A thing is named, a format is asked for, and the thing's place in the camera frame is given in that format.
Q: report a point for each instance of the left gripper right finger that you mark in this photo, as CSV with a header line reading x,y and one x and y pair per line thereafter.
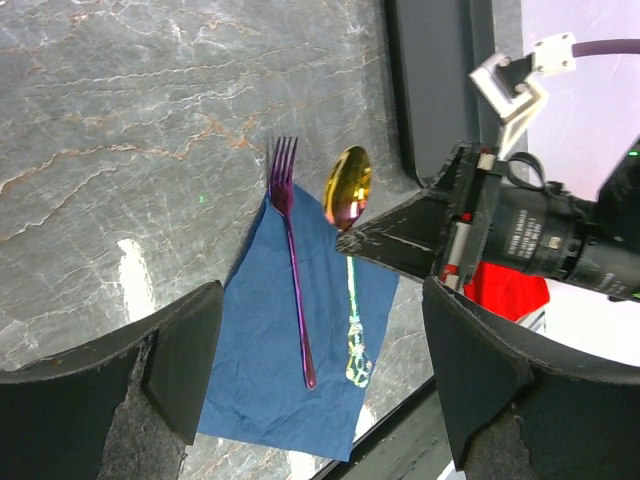
x,y
518,405

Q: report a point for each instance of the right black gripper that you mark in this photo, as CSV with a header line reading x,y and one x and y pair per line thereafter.
x,y
481,211

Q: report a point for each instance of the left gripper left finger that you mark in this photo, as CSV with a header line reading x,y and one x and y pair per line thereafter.
x,y
122,406

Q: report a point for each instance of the iridescent gold spoon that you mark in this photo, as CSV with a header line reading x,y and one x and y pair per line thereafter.
x,y
346,195

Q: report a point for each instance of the blue paper napkin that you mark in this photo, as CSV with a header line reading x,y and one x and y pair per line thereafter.
x,y
256,392

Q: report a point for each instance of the purple metal fork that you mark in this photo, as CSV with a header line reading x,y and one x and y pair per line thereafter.
x,y
281,195

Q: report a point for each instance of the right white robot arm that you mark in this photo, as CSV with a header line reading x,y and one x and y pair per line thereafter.
x,y
614,231

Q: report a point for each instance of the red folded cloth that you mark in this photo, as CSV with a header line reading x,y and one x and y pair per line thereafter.
x,y
506,292

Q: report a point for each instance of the black plastic tray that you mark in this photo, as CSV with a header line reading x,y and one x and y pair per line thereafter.
x,y
434,45

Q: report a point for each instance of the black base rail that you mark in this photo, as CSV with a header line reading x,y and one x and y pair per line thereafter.
x,y
408,443

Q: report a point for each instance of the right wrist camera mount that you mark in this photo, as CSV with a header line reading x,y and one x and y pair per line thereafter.
x,y
511,86

